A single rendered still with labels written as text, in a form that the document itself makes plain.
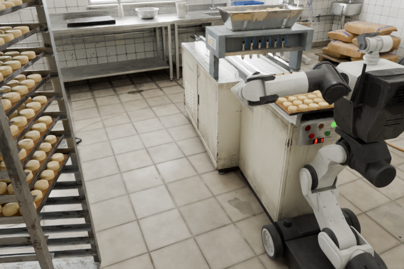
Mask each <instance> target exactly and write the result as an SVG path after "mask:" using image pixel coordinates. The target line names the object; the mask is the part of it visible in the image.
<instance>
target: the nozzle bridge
mask: <svg viewBox="0 0 404 269"><path fill-rule="evenodd" d="M313 33H314V29H312V28H309V27H306V26H303V25H300V24H297V23H295V24H294V25H293V26H292V28H282V29H263V30H253V31H234V32H233V31H231V30H229V29H228V28H226V27H225V25H222V26H206V48H207V49H208V50H209V74H210V75H211V76H212V77H213V78H214V79H215V78H219V59H220V58H225V57H226V56H239V55H253V54H262V53H276V52H290V58H289V66H290V67H291V68H292V69H294V70H300V69H301V61H302V52H303V51H305V52H306V51H311V45H312V41H313ZM278 34H279V35H280V40H279V43H278V39H279V35H278ZM286 34H287V35H286ZM262 35H263V36H264V40H263V36H262ZM271 35H272V41H271ZM254 36H255V37H256V42H255V45H254V39H255V38H254ZM246 37H247V44H246ZM275 38H276V39H277V43H278V44H277V48H274V41H275ZM283 38H284V41H285V42H286V39H287V43H286V44H285V45H284V47H281V42H282V40H283ZM267 39H269V44H270V42H271V44H270V45H269V48H268V49H266V42H267ZM251 40H252V41H253V45H254V46H253V50H250V43H251ZM259 40H261V45H262V46H261V49H258V43H259ZM243 41H245V44H246V47H245V50H244V51H242V43H243ZM262 41H263V44H262ZM285 42H284V43H285Z"/></svg>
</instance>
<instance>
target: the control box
mask: <svg viewBox="0 0 404 269"><path fill-rule="evenodd" d="M333 122H335V121H334V117H332V118H324V119H316V120H311V121H303V122H301V123H300V125H298V133H297V138H296V144H297V146H299V147H300V146H304V145H311V144H315V143H316V142H315V141H316V140H315V139H317V144H319V143H320V139H321V138H322V142H321V143H323V142H330V141H336V137H337V133H336V132H335V127H336V126H337V125H336V126H335V127H331V124H332V123H333ZM320 124H323V128H322V129H319V125H320ZM308 125H309V126H310V127H311V129H310V130H309V131H306V130H305V128H306V126H308ZM327 131H329V132H330V133H331V134H330V135H329V136H325V133H326V132H327ZM312 133H313V134H314V138H312V139H310V138H309V135H310V134H312ZM314 140H315V141H314ZM314 142H315V143H314Z"/></svg>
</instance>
